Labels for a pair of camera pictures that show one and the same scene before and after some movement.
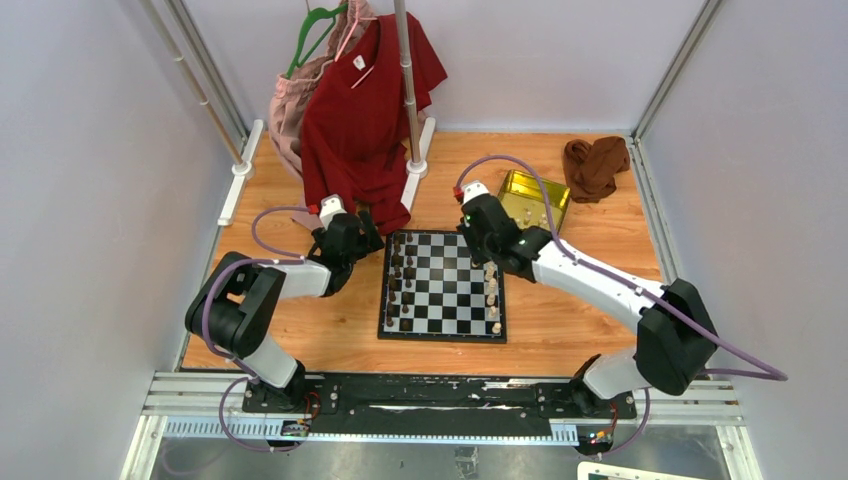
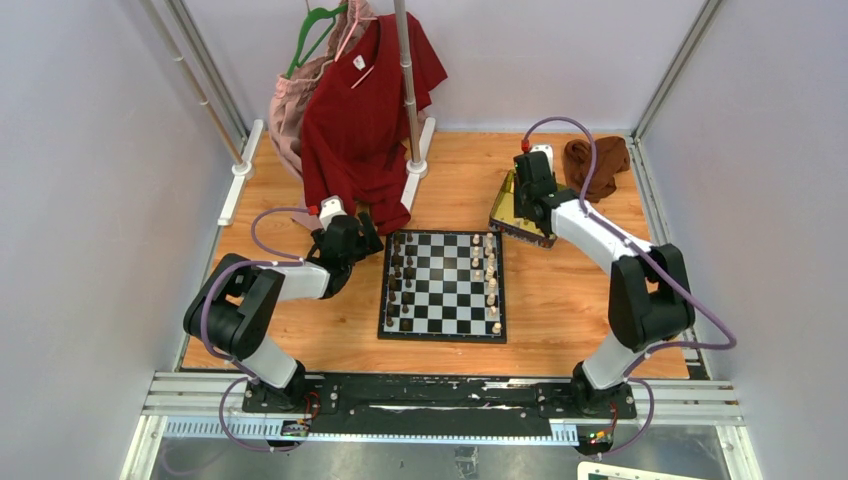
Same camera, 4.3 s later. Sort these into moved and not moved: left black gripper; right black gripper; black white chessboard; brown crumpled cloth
Moved: right black gripper
Not moved: brown crumpled cloth; left black gripper; black white chessboard
